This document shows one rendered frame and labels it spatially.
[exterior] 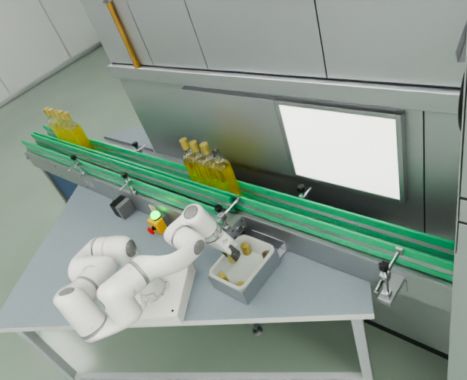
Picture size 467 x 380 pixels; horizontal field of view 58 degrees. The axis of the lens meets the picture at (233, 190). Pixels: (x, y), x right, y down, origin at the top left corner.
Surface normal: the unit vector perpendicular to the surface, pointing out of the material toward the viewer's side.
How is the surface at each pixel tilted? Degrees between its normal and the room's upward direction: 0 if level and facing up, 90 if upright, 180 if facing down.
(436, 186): 90
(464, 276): 90
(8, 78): 90
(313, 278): 0
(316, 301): 0
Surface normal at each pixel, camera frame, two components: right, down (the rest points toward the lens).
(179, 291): -0.34, -0.69
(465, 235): -0.60, 0.63
